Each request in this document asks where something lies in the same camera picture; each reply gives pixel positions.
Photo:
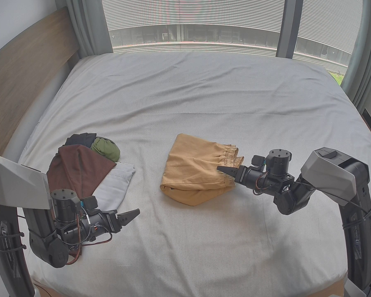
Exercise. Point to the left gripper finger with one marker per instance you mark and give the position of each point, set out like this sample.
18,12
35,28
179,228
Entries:
126,217

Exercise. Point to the grey-green curtain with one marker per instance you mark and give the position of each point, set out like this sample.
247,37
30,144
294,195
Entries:
364,57
86,17

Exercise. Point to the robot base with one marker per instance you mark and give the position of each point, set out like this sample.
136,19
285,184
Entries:
355,291

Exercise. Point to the window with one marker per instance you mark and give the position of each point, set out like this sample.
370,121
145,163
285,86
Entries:
188,11

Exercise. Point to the pale grey garment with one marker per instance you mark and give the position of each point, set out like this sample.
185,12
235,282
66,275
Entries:
114,184

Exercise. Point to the brown garment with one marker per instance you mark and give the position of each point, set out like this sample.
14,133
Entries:
80,169

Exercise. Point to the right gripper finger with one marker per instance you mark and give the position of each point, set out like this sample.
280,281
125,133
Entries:
230,170

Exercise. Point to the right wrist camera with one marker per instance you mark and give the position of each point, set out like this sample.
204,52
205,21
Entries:
257,160

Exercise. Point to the bed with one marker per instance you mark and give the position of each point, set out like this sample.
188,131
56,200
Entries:
204,82

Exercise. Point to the green garment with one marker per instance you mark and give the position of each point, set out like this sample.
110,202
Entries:
106,148

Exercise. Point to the tan shorts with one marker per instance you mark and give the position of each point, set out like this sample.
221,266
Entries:
191,165

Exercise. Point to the black garment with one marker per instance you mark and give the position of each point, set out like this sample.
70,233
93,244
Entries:
79,139

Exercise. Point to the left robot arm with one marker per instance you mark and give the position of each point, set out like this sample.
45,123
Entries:
18,181

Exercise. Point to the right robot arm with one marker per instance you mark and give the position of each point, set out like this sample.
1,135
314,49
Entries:
327,175

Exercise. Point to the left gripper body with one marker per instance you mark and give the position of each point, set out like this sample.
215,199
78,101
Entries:
105,223

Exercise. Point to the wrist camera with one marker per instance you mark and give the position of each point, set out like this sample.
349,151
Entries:
257,160
89,202

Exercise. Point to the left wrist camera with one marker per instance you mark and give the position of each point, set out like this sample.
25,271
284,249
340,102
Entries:
89,202

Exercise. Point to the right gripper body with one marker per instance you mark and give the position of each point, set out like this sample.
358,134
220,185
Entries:
247,176

